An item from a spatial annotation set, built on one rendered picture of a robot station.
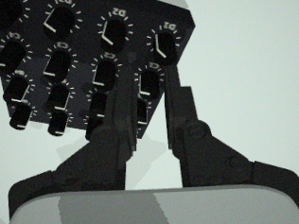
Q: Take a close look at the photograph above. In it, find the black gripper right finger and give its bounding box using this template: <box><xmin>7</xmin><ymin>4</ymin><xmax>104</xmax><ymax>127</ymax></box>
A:
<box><xmin>164</xmin><ymin>64</ymin><xmax>299</xmax><ymax>209</ymax></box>

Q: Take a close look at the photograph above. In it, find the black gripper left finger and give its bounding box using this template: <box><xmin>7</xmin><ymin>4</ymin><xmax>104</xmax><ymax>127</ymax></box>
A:
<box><xmin>8</xmin><ymin>67</ymin><xmax>137</xmax><ymax>221</ymax></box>

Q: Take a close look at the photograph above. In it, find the black knob box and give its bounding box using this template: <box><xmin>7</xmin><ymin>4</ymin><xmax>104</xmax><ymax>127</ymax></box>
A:
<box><xmin>0</xmin><ymin>0</ymin><xmax>195</xmax><ymax>144</ymax></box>

